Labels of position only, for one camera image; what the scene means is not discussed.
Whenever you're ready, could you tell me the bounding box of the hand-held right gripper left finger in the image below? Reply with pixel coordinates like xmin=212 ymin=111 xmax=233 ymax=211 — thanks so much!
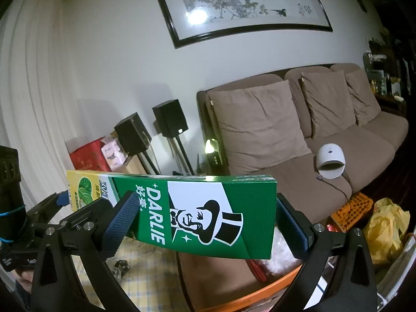
xmin=31 ymin=191 xmax=140 ymax=312

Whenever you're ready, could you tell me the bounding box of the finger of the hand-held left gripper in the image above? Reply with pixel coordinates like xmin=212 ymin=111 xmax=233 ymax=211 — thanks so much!
xmin=28 ymin=192 xmax=71 ymax=225
xmin=58 ymin=198 xmax=114 ymax=235

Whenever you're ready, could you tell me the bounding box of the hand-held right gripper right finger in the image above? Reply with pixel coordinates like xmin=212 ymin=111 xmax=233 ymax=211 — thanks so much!
xmin=276 ymin=194 xmax=379 ymax=312

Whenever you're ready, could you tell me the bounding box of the white fluffy duster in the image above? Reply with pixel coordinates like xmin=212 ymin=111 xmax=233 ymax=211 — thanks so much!
xmin=266 ymin=227 xmax=296 ymax=274

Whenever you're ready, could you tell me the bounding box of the small black gadget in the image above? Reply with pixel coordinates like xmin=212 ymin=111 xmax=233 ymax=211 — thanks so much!
xmin=112 ymin=258 xmax=131 ymax=280

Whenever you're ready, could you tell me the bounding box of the green toothpaste box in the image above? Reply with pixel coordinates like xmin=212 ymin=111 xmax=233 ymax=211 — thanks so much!
xmin=66 ymin=169 xmax=278 ymax=261

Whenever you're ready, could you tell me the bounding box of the orange-lined cardboard box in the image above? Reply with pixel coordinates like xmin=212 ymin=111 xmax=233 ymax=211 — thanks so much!
xmin=177 ymin=252 xmax=329 ymax=312

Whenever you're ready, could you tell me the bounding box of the yellow checked tablecloth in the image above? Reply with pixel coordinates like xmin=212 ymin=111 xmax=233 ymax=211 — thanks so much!
xmin=70 ymin=234 xmax=191 ymax=312

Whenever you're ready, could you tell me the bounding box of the large red gift box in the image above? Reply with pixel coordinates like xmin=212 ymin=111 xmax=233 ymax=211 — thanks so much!
xmin=69 ymin=138 xmax=113 ymax=172

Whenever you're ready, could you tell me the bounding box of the plain brown cardboard box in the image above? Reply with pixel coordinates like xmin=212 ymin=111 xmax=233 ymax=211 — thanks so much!
xmin=112 ymin=159 xmax=147 ymax=174

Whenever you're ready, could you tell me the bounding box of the brown sofa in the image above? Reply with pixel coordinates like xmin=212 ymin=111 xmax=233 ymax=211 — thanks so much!
xmin=197 ymin=63 xmax=409 ymax=231

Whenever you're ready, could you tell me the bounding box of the pink white tissue pack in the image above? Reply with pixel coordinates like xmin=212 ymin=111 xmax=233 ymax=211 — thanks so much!
xmin=101 ymin=138 xmax=128 ymax=172

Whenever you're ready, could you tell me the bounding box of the black speaker stand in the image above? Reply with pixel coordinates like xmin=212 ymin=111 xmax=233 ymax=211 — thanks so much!
xmin=136 ymin=151 xmax=161 ymax=176
xmin=167 ymin=135 xmax=196 ymax=176

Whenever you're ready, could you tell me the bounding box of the orange plastic crate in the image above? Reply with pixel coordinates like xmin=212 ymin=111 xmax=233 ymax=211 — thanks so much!
xmin=330 ymin=192 xmax=374 ymax=233

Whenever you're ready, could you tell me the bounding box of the white dome nail lamp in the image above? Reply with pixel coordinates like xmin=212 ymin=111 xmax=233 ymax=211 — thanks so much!
xmin=317 ymin=143 xmax=346 ymax=180

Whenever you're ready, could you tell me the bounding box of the black speaker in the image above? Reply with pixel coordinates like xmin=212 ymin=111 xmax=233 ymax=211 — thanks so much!
xmin=114 ymin=113 xmax=153 ymax=157
xmin=152 ymin=99 xmax=190 ymax=139

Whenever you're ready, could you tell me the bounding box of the yellow plastic bag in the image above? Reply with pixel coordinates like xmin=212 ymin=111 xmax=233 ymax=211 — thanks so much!
xmin=362 ymin=198 xmax=411 ymax=265

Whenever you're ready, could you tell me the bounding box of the large brown cushion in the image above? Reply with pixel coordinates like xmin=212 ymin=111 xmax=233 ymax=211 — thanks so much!
xmin=208 ymin=80 xmax=313 ymax=173

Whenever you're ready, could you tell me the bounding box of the lit portable lantern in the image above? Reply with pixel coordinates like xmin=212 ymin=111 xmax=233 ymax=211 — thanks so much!
xmin=203 ymin=138 xmax=225 ymax=171

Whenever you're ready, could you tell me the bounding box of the white curtain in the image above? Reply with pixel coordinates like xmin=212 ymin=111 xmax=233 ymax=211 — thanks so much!
xmin=0 ymin=0 xmax=82 ymax=209

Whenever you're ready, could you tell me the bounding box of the medium brown cushion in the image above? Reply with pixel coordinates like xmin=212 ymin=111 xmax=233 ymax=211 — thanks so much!
xmin=301 ymin=70 xmax=356 ymax=139

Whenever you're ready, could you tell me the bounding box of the small brown cushion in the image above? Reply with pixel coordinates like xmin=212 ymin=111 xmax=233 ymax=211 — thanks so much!
xmin=344 ymin=68 xmax=381 ymax=127

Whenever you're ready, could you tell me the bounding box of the dark cluttered shelf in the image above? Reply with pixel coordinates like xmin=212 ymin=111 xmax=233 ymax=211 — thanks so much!
xmin=362 ymin=28 xmax=412 ymax=111

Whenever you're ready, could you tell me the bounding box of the black lamp cable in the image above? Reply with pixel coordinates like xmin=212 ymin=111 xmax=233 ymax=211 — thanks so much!
xmin=316 ymin=175 xmax=355 ymax=225

